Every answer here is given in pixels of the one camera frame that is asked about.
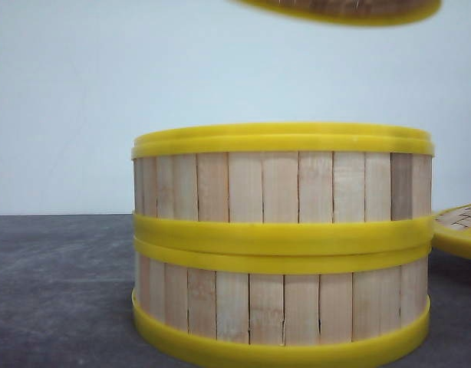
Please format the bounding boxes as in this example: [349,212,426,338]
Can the bamboo steamer basket yellow rims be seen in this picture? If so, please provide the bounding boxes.
[236,0,442,27]

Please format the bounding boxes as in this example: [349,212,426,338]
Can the yellow woven bamboo steamer lid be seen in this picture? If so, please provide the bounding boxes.
[432,204,471,260]

